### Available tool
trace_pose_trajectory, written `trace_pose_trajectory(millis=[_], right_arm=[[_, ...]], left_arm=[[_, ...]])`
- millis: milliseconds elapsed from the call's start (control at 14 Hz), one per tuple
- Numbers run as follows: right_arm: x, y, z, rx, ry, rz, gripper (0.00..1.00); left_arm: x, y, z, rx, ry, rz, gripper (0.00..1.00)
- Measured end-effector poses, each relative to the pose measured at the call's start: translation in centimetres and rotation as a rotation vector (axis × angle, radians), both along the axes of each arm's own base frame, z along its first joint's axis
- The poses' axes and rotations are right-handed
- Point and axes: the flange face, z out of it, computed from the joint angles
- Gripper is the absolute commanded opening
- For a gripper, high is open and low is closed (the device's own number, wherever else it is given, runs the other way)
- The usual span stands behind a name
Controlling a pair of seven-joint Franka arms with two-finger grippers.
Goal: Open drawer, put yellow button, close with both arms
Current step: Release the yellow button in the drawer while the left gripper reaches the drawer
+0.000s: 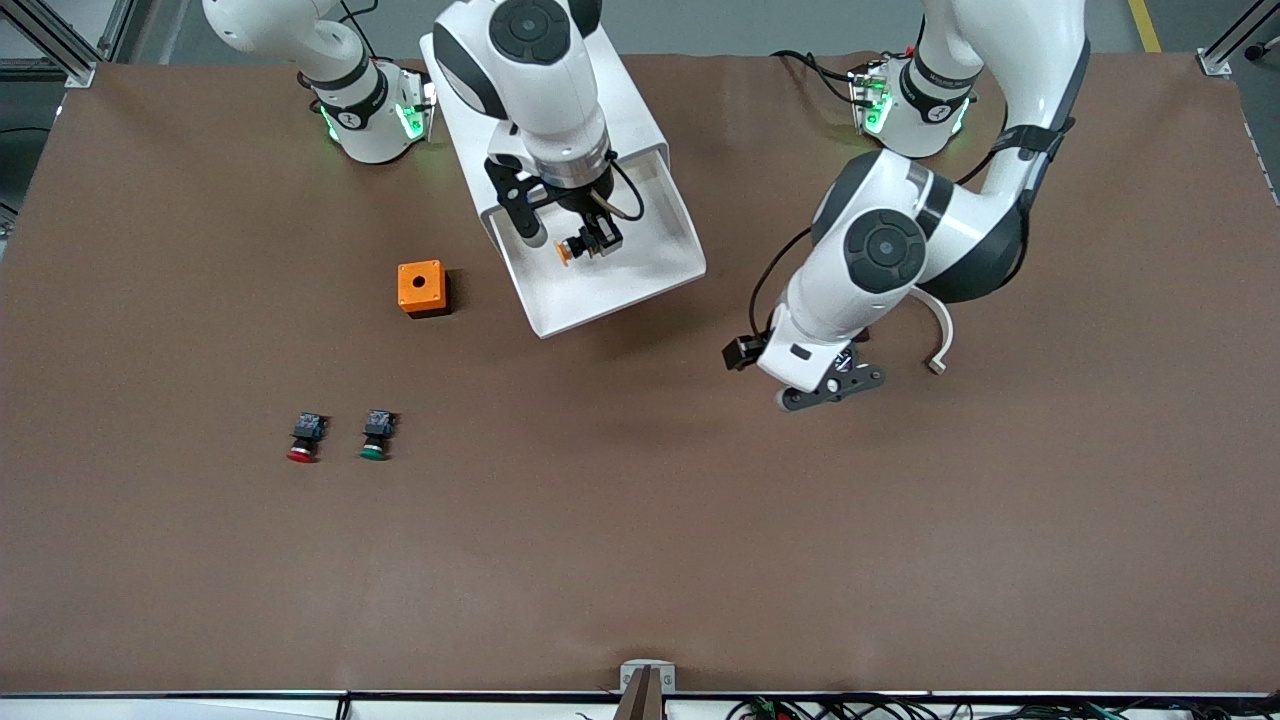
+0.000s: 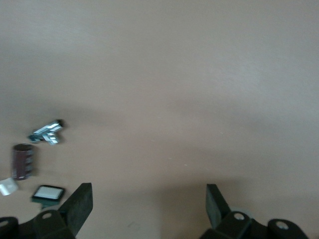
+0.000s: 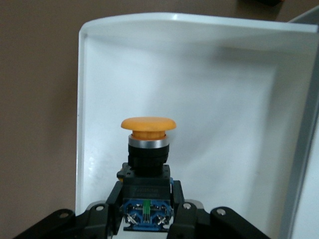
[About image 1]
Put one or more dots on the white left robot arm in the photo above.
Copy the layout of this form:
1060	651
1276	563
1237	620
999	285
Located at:
1040	60

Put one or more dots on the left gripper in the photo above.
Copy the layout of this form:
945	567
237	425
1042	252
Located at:
742	352

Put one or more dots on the yellow push button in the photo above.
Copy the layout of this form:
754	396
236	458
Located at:
566	250

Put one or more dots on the white plastic drawer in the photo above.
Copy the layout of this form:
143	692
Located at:
620	290

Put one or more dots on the white curved plastic clamp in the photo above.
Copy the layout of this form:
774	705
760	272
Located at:
945	330

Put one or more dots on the grey metal bracket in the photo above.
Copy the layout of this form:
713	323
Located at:
630	675

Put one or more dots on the brown table mat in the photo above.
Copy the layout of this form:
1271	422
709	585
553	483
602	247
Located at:
640	500

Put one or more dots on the orange button enclosure box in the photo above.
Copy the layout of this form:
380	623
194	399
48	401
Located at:
430	296

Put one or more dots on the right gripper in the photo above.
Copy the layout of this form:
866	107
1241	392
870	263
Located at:
578	207

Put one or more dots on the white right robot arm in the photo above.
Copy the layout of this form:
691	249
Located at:
540	90

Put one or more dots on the green push button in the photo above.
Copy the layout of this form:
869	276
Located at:
378	428

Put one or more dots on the white drawer cabinet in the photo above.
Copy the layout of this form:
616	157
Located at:
640	105

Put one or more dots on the red push button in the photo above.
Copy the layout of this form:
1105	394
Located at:
308	430

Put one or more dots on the aluminium frame post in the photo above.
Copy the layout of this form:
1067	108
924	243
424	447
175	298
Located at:
70	65
1215	62

